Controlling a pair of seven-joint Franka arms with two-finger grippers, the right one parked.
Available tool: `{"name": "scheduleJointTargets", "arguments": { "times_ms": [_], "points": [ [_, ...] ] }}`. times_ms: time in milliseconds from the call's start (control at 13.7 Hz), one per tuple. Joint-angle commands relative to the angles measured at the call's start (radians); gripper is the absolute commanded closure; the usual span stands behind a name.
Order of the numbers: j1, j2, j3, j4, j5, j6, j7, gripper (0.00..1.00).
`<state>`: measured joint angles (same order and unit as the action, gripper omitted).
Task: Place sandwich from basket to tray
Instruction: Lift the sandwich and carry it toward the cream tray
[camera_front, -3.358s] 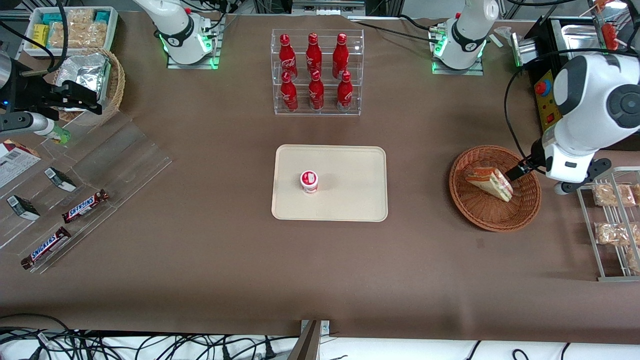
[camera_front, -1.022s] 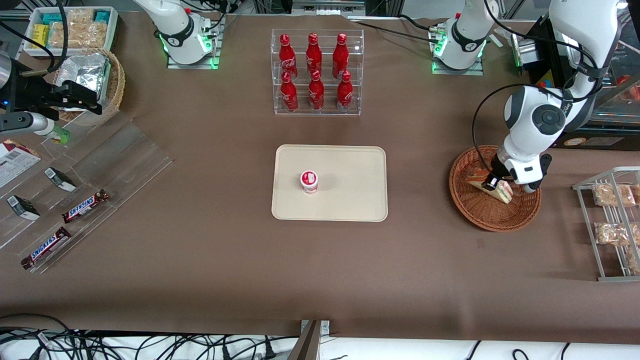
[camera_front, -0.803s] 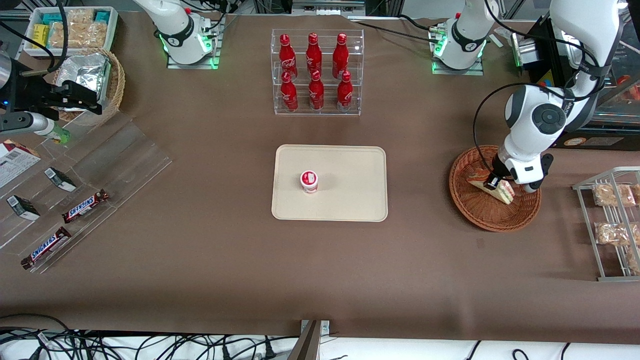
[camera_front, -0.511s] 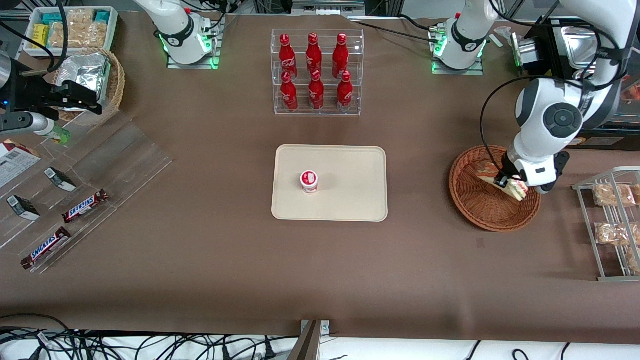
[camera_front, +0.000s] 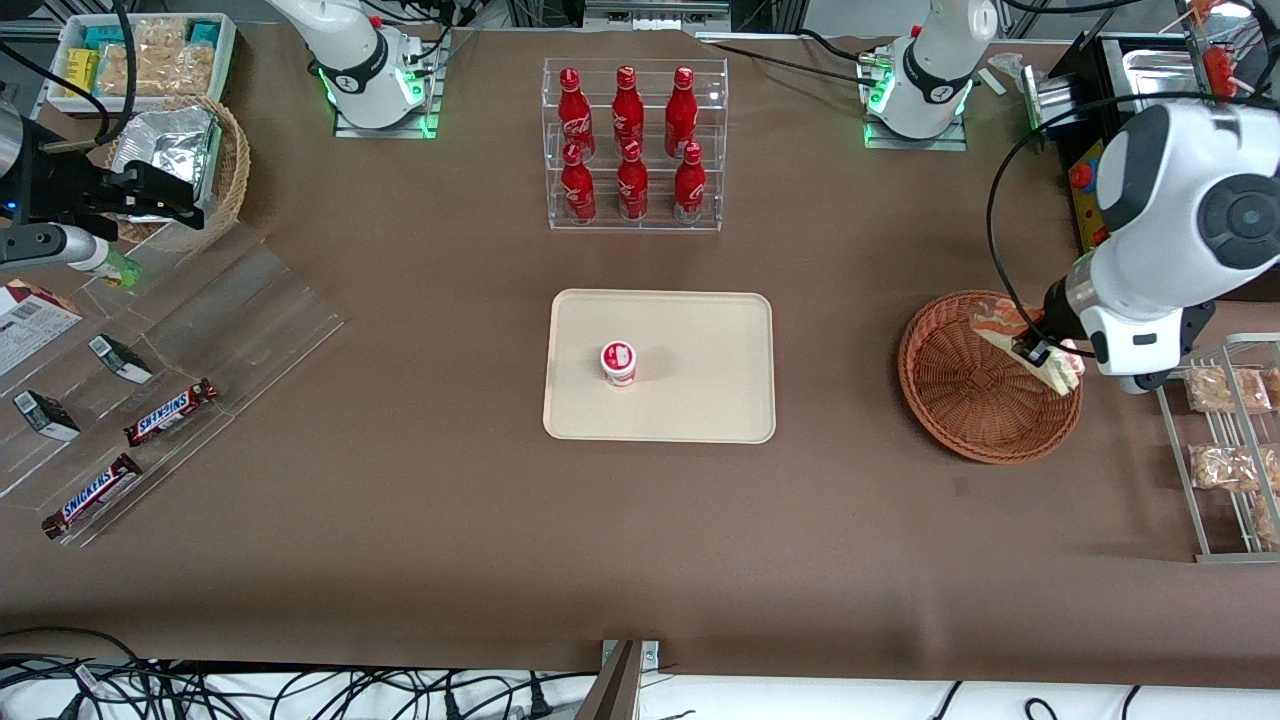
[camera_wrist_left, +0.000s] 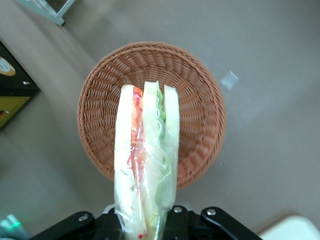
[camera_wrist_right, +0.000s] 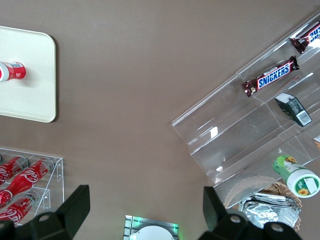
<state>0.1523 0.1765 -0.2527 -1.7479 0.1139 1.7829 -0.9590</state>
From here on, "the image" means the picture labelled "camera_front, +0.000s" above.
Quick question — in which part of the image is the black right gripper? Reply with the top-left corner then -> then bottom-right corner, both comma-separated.
30,148 -> 208,233

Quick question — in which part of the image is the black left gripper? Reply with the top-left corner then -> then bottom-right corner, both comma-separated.
1012,279 -> 1085,370

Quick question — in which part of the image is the triangle sandwich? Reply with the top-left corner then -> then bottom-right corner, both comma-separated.
968,294 -> 1088,400

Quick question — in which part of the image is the light wicker basket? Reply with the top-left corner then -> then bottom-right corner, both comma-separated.
103,95 -> 252,253

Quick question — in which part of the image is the brown wicker basket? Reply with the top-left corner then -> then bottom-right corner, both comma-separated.
897,290 -> 1084,465

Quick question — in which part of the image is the steel tray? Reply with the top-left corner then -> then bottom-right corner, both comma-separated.
1118,46 -> 1216,103

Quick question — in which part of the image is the beige plastic tray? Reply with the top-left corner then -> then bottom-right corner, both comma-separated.
542,289 -> 777,444

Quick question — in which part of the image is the silver foil bag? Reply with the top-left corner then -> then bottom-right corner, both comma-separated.
112,105 -> 223,223

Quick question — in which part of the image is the small green bottle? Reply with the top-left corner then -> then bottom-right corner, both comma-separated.
96,250 -> 143,292

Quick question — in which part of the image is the clear bag of cookies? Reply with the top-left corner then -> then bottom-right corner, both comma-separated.
130,17 -> 191,51
160,42 -> 217,97
98,45 -> 166,97

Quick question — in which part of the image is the white plastic bin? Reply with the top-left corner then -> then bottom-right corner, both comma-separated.
46,12 -> 239,117

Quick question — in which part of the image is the yellow snack packet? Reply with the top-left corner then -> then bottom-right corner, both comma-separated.
64,48 -> 101,99

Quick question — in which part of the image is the clear acrylic stepped stand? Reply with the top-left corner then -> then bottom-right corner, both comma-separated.
0,220 -> 347,550

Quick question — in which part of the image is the small black white box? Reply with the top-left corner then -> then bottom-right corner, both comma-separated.
88,335 -> 155,385
12,390 -> 82,443

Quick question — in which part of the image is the white printed carton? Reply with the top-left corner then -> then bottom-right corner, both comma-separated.
0,279 -> 84,378

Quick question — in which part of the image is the Snickers chocolate bar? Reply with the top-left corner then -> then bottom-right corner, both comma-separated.
40,453 -> 144,541
123,378 -> 219,448

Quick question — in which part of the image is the silver metal box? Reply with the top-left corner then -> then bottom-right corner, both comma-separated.
1020,66 -> 1077,138

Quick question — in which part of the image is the clear plastic wrapper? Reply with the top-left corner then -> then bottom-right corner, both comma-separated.
984,52 -> 1031,97

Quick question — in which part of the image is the black food warmer appliance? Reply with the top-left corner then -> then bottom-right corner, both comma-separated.
1030,30 -> 1280,301

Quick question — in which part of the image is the red sausage skewer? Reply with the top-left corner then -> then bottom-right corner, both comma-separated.
1203,45 -> 1243,101

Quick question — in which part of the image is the clear acrylic bottle rack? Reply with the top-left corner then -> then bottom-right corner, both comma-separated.
542,57 -> 730,233

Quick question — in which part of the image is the red cola bottle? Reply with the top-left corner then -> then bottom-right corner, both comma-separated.
672,142 -> 708,224
616,140 -> 650,222
560,143 -> 599,225
557,68 -> 597,161
611,66 -> 647,153
664,67 -> 699,159

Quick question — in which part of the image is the small red white cup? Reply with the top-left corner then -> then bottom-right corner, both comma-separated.
600,341 -> 639,389

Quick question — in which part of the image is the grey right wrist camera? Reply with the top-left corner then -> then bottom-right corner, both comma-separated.
0,222 -> 113,275

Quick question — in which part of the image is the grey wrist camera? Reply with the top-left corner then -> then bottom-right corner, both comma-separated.
0,222 -> 113,275
1116,302 -> 1219,397

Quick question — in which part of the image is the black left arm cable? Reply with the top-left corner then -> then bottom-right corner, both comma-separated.
986,94 -> 1146,336

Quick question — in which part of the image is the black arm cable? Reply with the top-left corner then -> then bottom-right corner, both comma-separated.
986,94 -> 1146,336
0,0 -> 139,151

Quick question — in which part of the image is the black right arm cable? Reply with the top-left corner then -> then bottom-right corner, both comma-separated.
0,0 -> 139,151

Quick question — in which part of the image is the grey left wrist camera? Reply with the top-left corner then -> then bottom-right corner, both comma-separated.
1116,302 -> 1219,397

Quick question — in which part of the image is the grey wire rack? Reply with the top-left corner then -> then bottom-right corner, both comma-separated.
1144,336 -> 1280,565

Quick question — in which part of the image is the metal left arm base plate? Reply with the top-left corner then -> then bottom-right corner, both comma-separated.
860,48 -> 970,152

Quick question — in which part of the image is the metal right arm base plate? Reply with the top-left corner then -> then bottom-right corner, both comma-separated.
332,28 -> 443,140

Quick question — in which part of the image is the black table cable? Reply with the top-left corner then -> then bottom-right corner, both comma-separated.
712,28 -> 893,89

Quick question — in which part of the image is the black floor cable bundle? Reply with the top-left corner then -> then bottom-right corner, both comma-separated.
0,627 -> 601,720

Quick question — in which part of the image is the aluminium frame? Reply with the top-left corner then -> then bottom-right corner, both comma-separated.
580,0 -> 733,37

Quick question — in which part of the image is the metal camera post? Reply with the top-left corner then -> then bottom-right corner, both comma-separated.
574,639 -> 662,720

